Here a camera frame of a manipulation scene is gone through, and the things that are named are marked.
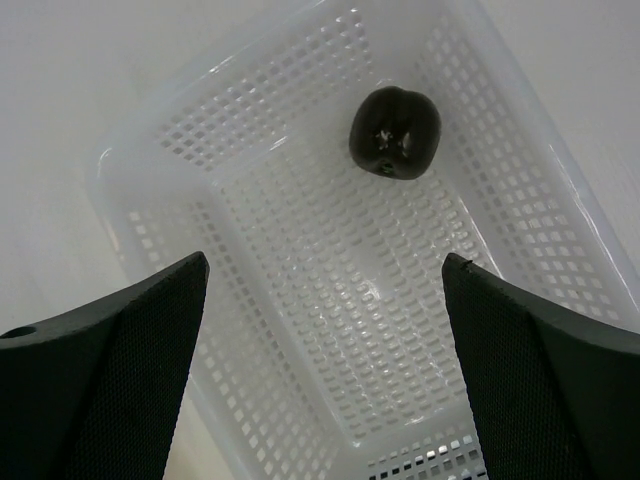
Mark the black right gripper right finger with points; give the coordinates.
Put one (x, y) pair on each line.
(554, 394)

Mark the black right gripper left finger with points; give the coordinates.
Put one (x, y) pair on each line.
(95, 393)

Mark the dark purple toy plum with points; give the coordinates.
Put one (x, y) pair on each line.
(395, 133)

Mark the white perforated plastic basket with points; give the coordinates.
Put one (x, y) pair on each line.
(325, 349)

